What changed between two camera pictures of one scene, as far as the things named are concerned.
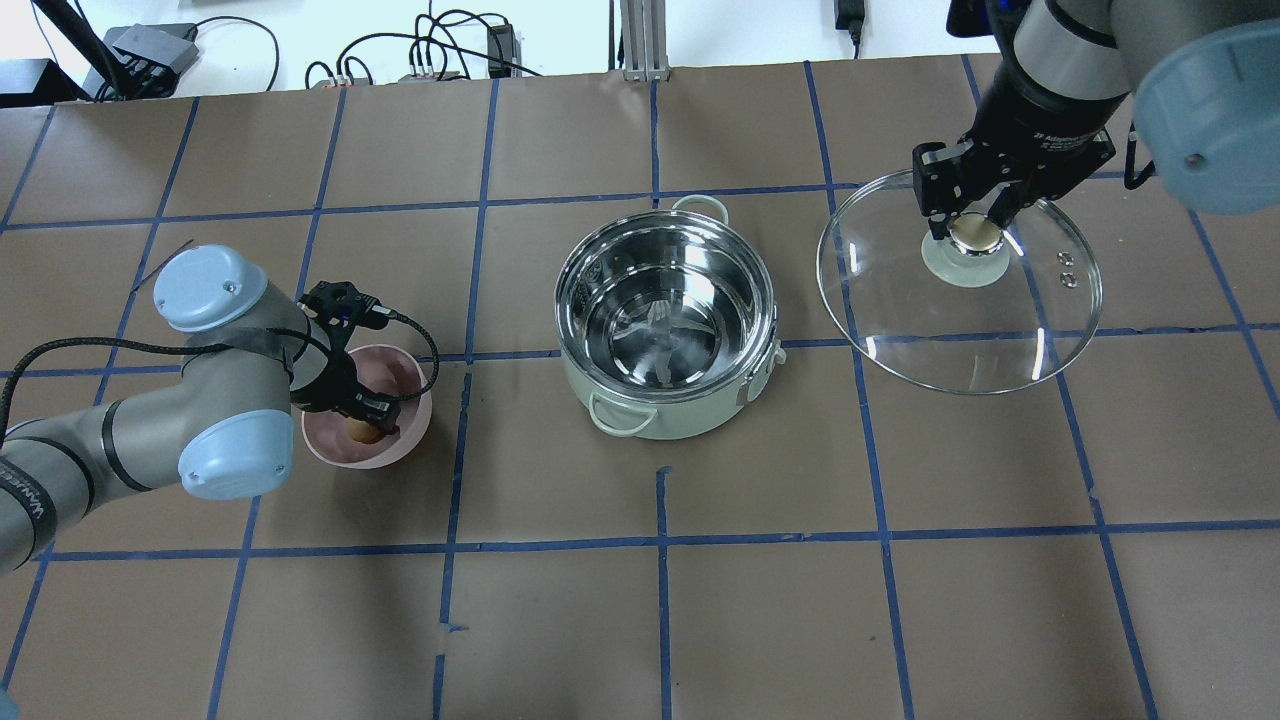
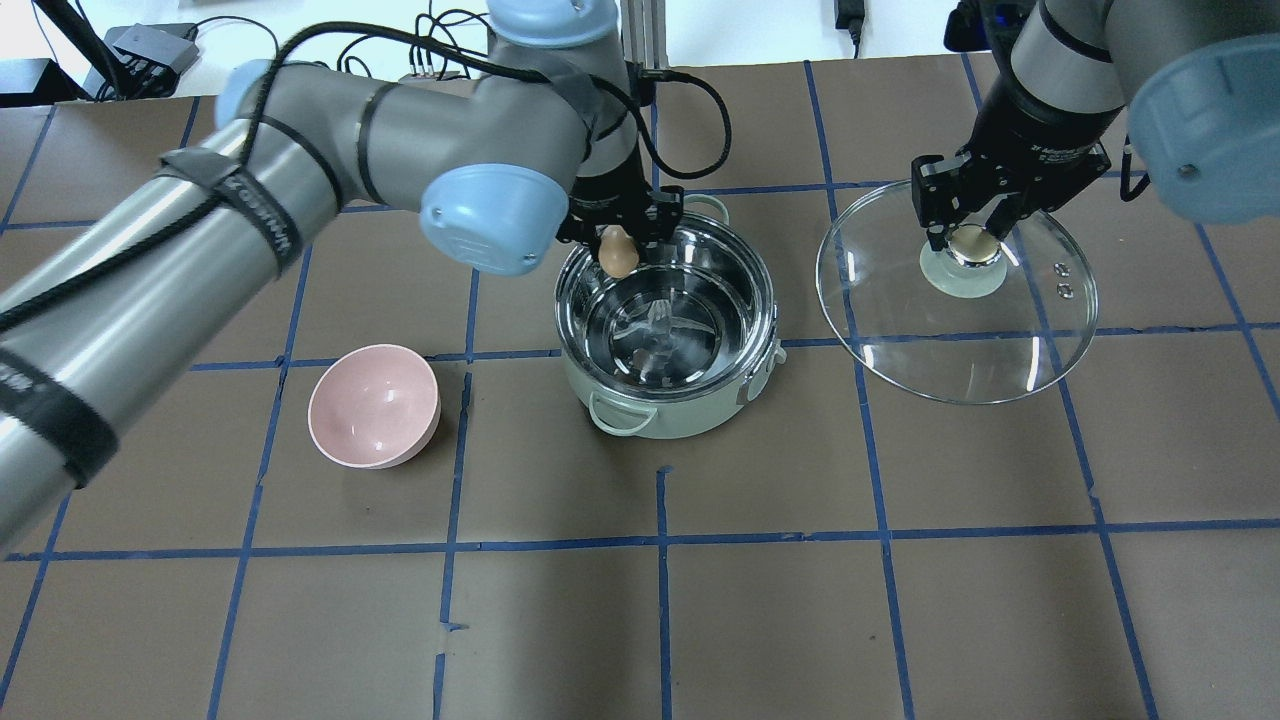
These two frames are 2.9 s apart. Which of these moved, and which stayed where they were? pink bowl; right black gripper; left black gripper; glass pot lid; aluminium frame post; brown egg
Moved: brown egg; left black gripper
Stayed: pink bowl; aluminium frame post; right black gripper; glass pot lid
